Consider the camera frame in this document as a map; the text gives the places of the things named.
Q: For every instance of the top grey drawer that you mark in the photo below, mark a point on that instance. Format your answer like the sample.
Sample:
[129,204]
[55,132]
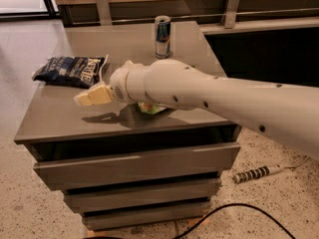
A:
[138,166]

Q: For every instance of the left metal bracket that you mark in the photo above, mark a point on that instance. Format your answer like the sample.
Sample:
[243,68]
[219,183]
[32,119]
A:
[104,11]

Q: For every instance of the wooden counter rail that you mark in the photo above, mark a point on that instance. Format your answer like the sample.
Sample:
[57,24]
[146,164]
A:
[85,12]

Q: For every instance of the right metal bracket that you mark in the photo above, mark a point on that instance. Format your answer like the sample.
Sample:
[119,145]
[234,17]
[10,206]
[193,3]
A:
[229,16]

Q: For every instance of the grey drawer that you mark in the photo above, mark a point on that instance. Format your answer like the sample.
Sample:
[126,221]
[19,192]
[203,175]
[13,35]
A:
[142,195]
[119,219]
[138,166]

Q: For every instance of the green snack bag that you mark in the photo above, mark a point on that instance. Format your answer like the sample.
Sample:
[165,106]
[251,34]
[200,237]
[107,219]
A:
[149,109]

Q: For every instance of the bottom grey drawer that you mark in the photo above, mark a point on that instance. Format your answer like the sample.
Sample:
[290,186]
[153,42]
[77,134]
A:
[119,219]

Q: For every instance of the metal bracket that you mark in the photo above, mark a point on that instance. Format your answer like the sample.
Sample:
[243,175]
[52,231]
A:
[229,16]
[104,11]

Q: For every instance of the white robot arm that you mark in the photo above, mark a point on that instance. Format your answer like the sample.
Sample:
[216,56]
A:
[288,114]

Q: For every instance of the white power strip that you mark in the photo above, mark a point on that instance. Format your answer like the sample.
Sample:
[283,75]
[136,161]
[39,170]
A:
[263,171]

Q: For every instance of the middle grey drawer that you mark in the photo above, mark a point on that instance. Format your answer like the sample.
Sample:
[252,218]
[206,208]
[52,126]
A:
[142,195]

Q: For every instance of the blue chip bag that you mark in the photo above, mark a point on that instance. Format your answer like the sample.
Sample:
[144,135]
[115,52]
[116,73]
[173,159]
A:
[77,72]

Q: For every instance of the grey drawer cabinet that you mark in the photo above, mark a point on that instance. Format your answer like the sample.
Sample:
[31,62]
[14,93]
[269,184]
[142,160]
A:
[55,128]

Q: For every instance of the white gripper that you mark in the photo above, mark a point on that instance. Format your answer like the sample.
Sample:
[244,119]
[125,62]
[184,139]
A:
[118,82]

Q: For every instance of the redbull can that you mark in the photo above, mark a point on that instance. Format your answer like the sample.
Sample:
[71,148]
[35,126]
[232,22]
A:
[162,24]

